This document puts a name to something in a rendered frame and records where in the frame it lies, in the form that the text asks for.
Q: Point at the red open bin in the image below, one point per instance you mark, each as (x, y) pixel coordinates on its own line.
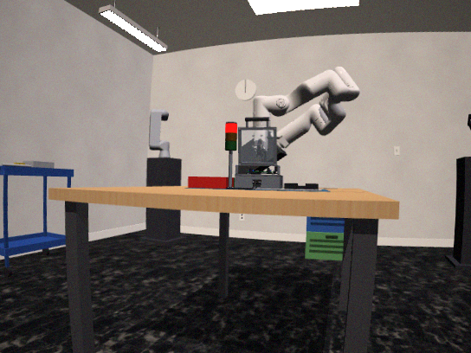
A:
(210, 182)

